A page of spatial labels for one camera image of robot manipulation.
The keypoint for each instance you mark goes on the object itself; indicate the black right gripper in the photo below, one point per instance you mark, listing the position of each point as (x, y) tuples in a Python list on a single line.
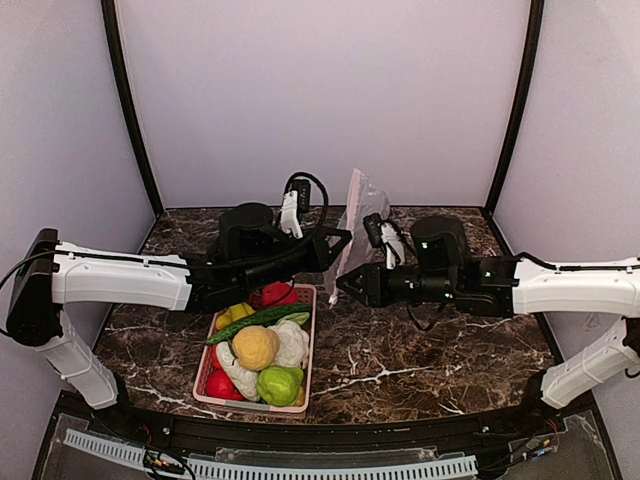
[(375, 283)]

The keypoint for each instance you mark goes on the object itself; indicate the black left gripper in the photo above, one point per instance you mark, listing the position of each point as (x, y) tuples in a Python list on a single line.
[(319, 251)]

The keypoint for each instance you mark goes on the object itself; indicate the clear dotted zip top bag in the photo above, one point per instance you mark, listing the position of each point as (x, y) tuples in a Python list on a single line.
[(363, 198)]

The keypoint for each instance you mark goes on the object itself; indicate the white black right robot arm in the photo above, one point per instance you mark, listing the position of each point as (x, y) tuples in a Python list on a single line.
[(507, 286)]

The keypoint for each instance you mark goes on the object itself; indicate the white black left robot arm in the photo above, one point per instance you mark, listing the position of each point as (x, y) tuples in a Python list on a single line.
[(253, 250)]

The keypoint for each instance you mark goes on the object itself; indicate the pink plastic basket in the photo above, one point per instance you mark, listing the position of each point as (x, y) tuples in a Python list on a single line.
[(307, 294)]

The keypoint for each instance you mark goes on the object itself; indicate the green toy leaf vegetable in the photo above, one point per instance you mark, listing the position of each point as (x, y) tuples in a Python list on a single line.
[(299, 318)]

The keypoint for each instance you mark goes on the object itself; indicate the red toy apple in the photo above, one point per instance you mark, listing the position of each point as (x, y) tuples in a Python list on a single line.
[(278, 294)]

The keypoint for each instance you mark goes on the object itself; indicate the white toy cauliflower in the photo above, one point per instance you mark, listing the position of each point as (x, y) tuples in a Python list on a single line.
[(294, 347)]

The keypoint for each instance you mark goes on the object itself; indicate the green toy cucumber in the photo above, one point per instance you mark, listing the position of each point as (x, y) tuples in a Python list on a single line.
[(266, 317)]

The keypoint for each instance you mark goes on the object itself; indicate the yellow toy pepper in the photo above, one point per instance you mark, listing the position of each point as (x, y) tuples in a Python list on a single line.
[(232, 314)]

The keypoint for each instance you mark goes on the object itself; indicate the yellow toy cauliflower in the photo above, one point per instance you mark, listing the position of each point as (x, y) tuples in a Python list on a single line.
[(256, 347)]

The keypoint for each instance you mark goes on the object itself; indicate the red toy tomato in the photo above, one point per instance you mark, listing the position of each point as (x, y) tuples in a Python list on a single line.
[(219, 385)]

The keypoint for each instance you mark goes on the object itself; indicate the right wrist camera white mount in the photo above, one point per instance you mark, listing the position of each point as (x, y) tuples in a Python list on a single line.
[(386, 235)]

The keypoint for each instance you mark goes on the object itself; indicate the black front table rail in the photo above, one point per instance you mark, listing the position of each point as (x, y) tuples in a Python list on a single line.
[(492, 435)]

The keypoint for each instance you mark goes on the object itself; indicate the white slotted cable duct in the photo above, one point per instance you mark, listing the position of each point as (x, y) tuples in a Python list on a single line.
[(247, 464)]

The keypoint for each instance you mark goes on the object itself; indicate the black right frame post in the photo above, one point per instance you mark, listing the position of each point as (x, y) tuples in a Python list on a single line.
[(525, 75)]

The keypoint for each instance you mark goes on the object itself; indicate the black frame post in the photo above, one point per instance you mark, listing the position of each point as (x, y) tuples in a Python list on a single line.
[(525, 75), (125, 95)]

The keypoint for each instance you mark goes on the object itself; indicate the black left frame post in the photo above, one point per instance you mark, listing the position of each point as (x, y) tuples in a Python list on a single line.
[(125, 95)]

